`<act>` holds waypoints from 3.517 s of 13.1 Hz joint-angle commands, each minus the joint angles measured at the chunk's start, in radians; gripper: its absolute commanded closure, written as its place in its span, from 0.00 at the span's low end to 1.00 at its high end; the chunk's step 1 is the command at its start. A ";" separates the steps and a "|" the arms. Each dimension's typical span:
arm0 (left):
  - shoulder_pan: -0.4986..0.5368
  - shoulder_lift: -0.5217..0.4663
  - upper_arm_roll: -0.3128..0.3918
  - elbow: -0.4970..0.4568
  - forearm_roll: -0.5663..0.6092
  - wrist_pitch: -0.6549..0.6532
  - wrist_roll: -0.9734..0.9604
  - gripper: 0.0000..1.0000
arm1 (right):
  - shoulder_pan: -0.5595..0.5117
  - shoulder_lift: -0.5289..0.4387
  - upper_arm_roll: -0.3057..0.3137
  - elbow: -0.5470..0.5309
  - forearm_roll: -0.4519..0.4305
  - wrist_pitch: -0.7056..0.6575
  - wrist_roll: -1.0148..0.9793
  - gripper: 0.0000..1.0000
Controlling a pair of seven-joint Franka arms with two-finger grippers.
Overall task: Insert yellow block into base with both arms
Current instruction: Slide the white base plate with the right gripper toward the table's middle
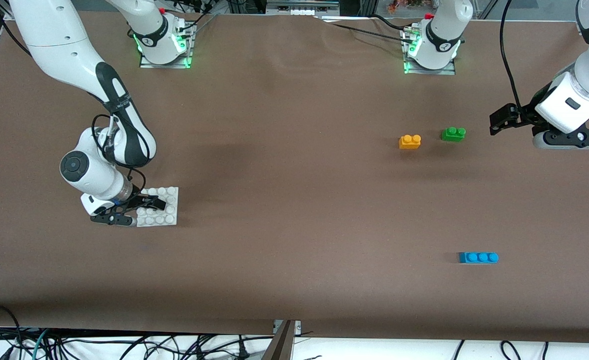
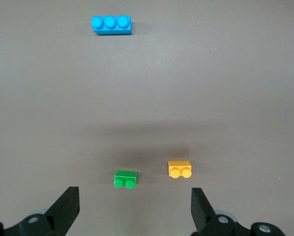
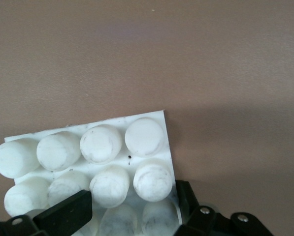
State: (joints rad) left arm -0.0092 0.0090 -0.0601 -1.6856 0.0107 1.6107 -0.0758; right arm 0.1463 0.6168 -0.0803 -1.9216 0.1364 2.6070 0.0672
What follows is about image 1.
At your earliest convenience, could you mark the white studded base plate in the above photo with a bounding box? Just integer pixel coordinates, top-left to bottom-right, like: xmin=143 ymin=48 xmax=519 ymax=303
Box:
xmin=135 ymin=186 xmax=179 ymax=227

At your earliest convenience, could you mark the green two-stud block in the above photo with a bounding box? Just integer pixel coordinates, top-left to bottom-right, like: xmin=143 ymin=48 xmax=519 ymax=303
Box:
xmin=441 ymin=126 xmax=466 ymax=143

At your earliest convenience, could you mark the blue three-stud block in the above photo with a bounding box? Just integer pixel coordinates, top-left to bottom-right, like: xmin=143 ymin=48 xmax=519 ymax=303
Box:
xmin=458 ymin=251 xmax=499 ymax=265

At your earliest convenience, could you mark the colourful small parts clutter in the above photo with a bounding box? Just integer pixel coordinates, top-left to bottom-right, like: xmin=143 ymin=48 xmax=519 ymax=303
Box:
xmin=387 ymin=0 xmax=425 ymax=13

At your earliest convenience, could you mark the dark slanted beam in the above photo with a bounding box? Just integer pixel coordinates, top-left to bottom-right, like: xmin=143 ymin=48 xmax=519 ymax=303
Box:
xmin=260 ymin=320 xmax=296 ymax=360

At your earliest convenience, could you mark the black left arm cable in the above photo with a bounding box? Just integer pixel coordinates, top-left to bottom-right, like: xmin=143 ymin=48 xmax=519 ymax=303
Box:
xmin=499 ymin=0 xmax=527 ymax=108

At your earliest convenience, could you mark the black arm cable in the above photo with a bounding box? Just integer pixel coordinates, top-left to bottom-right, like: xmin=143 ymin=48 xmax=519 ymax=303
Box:
xmin=0 ymin=0 xmax=150 ymax=187
xmin=499 ymin=0 xmax=527 ymax=108

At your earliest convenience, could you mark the short black cable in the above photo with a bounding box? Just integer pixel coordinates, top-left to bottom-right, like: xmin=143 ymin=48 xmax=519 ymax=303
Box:
xmin=372 ymin=14 xmax=406 ymax=31

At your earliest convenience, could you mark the teal cable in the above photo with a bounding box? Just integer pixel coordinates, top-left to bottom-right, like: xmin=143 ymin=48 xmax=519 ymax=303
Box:
xmin=30 ymin=327 xmax=51 ymax=360

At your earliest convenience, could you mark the long black cable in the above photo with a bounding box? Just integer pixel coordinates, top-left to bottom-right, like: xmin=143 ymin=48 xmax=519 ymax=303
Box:
xmin=319 ymin=17 xmax=407 ymax=42

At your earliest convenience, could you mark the small metal table bracket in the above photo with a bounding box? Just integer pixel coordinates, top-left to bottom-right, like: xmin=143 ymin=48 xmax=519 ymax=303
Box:
xmin=273 ymin=319 xmax=302 ymax=335

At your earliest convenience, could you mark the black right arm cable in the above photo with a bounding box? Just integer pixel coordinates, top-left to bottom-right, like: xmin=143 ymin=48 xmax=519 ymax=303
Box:
xmin=0 ymin=0 xmax=150 ymax=187

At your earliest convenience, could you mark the grey metal rack frame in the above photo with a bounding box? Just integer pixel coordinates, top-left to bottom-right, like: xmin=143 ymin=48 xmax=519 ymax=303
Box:
xmin=266 ymin=0 xmax=341 ymax=17

